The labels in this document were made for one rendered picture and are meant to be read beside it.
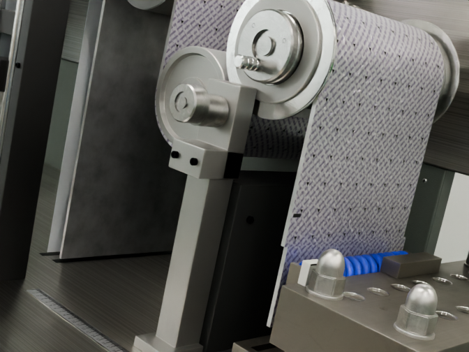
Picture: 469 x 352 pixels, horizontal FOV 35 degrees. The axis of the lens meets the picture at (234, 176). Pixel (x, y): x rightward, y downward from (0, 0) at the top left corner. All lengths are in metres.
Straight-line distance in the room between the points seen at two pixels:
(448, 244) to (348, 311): 2.98
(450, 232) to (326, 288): 2.96
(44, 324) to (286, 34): 0.42
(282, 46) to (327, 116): 0.09
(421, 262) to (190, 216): 0.28
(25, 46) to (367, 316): 0.50
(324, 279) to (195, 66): 0.31
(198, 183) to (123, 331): 0.20
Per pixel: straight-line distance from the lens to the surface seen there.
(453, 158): 1.03
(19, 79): 0.92
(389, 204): 0.91
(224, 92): 0.78
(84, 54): 1.05
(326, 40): 0.74
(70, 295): 0.96
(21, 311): 0.90
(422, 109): 0.91
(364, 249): 0.89
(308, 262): 0.73
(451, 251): 3.66
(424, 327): 0.67
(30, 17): 0.91
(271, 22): 0.76
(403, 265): 0.85
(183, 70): 0.89
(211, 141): 0.79
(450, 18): 1.06
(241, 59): 0.74
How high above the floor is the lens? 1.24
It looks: 10 degrees down
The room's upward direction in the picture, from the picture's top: 12 degrees clockwise
